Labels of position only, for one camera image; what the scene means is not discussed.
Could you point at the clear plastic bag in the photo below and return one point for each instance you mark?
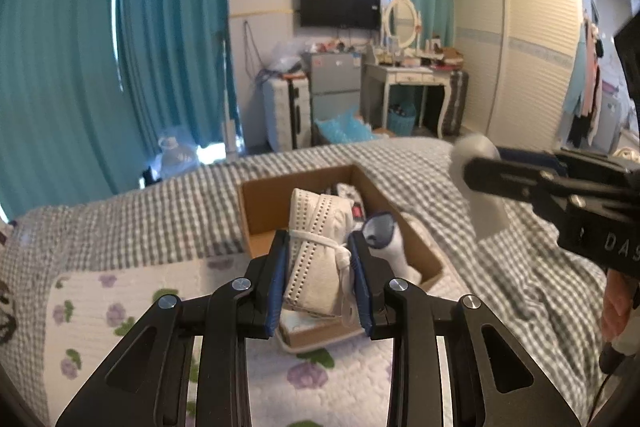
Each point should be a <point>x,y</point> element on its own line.
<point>286,57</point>

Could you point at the teal laundry basket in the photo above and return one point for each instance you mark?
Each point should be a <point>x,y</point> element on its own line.
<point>401,119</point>

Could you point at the brown cardboard box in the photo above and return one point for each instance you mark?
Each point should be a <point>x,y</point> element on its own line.
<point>265,207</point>

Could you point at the white stick vacuum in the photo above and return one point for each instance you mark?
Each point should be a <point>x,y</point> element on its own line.
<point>232,125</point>

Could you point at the hanging clothes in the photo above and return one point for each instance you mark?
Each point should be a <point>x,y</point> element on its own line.
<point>591,106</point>

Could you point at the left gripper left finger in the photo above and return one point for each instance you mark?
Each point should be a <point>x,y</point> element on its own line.
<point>144,380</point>

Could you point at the white sock blue trim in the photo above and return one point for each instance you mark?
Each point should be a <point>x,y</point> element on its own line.
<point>384,239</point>

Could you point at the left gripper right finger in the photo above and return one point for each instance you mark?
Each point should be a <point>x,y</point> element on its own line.
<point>493,380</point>

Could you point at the white suitcase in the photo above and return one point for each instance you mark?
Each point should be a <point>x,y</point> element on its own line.
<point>287,113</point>

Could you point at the white dressing table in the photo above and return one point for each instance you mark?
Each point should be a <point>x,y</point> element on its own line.
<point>382,85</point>

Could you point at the black white hair accessory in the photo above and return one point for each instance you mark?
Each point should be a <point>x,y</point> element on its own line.
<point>8,321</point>

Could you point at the white dotted sock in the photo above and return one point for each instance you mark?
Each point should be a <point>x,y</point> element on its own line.
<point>320,280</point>

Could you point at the cream louvered wardrobe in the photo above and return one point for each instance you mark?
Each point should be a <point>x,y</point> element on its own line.
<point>519,55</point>

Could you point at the white oval vanity mirror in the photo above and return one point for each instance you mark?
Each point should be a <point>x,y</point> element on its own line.
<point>401,25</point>

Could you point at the blue plastic bag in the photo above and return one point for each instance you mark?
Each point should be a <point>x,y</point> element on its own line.
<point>345,128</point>

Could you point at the white floral quilted mat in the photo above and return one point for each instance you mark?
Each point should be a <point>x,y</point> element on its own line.
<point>144,379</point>

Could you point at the black wall television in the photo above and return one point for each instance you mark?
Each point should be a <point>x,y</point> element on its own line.
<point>341,14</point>

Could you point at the person's right hand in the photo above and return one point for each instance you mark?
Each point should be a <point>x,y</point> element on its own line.
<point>617,303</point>

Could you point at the grey mini fridge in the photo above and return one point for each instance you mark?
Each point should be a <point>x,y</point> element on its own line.
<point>334,83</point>

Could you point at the grey checkered bed cover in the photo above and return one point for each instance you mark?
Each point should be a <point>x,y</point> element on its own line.
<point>65,266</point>

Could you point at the middle teal curtain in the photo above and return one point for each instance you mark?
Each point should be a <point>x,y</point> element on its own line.
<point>170,60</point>

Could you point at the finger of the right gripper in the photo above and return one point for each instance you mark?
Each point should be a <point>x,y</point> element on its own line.
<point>531,157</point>
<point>510,181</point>

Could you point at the large teal curtain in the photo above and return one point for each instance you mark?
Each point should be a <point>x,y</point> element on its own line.
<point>68,134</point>

